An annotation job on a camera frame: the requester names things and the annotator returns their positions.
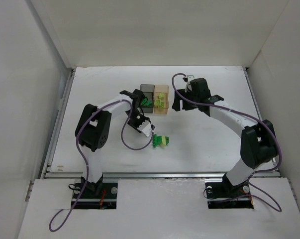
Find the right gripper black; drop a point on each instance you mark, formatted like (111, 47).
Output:
(179, 101)

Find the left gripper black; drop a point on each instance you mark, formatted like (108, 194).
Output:
(136, 122)

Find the dark green lego plate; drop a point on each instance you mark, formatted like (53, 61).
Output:
(143, 104)

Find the lime lego hollow brick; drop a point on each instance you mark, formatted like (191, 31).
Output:
(160, 104)

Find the lime lego square brick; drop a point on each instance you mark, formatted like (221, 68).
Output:
(157, 102)

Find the dark green studded lego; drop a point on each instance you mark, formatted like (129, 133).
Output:
(156, 140)

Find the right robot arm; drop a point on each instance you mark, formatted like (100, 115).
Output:
(258, 143)

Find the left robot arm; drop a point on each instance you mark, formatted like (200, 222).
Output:
(93, 129)

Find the orange transparent container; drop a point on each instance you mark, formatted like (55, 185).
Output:
(161, 89)

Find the grey transparent container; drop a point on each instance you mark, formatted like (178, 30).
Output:
(148, 91)

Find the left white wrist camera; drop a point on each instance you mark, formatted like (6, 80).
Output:
(146, 128)

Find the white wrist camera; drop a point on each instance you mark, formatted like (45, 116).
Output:
(187, 79)
(146, 128)

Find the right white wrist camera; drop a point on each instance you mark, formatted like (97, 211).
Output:
(187, 79)

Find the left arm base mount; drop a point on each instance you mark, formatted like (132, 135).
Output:
(101, 196)

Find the aluminium rail front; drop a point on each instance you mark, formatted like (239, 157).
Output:
(51, 175)

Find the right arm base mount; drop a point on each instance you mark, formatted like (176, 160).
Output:
(221, 195)

